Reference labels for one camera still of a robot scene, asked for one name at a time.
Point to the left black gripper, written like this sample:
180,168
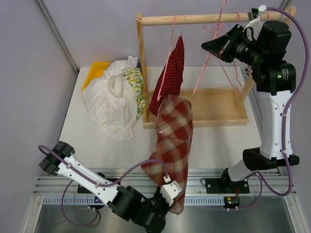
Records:
166,207

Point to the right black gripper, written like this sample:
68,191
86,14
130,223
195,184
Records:
222,47

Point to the pink hanger of plaid skirt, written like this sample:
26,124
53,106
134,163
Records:
215,32

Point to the pink hanger of lemon skirt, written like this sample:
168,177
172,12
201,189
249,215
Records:
243,17

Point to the red plaid skirt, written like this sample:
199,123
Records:
174,130

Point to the pink hanger of polka skirt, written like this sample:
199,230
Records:
166,64

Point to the red polka dot skirt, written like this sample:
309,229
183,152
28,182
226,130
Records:
171,78

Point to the lemon print skirt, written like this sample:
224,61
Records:
134,78

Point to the white skirt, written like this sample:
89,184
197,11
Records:
111,102

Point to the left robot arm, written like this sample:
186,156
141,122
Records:
125,202

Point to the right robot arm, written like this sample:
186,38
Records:
275,81

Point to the wooden clothes rack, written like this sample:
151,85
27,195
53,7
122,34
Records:
211,107

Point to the yellow plastic bin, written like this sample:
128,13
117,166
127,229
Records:
97,70

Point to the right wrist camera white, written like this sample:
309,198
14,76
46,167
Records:
254,17

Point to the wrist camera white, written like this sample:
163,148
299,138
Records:
170,190
254,17

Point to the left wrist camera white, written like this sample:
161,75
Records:
170,190

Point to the aluminium mounting rail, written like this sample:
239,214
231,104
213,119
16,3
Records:
204,187

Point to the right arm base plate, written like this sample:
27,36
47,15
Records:
218,186

